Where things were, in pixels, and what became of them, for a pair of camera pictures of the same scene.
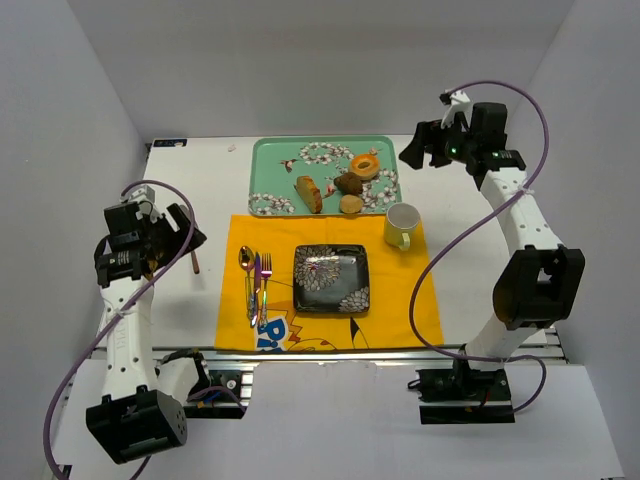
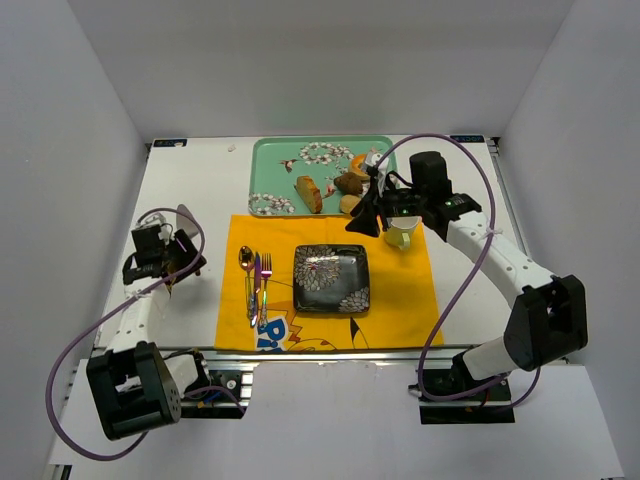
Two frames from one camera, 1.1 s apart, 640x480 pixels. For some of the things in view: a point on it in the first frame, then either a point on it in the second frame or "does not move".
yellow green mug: [401, 219] does not move
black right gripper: [430, 145] → [379, 198]
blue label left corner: [170, 142] does not move
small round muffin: [350, 203] does not move
